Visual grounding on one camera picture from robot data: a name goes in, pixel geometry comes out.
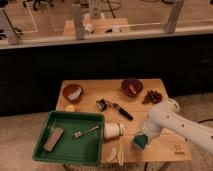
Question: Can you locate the black handled peeler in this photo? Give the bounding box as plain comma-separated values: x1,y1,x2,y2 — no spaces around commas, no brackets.
96,99,133,121

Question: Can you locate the white paper cup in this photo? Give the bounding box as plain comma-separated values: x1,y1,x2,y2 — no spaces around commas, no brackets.
104,123,125,139

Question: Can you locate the bunch of dark grapes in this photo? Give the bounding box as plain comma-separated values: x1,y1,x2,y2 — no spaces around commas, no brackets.
142,90,163,104

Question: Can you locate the brown rectangular block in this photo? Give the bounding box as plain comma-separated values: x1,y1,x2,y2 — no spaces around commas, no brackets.
43,128,64,152

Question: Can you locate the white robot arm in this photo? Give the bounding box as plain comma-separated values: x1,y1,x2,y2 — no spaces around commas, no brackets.
133,99,213,154

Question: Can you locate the dark red bowl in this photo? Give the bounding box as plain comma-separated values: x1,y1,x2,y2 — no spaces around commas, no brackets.
121,78,143,97

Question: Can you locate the teal sponge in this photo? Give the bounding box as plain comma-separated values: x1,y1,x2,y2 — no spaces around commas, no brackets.
133,134,148,149

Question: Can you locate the brown bowl with white content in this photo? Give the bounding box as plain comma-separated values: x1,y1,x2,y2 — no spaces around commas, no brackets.
62,84,83,103

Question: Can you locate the green plastic tray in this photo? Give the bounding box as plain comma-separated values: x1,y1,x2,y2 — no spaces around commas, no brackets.
32,111,105,166

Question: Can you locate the black cable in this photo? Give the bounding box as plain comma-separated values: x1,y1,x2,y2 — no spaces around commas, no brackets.
199,118,213,124

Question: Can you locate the small yellow fruit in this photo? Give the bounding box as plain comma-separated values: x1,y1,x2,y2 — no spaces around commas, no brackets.
65,104,76,112

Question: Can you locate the metal spoon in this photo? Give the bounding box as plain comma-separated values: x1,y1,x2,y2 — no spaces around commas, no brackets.
72,125,100,139

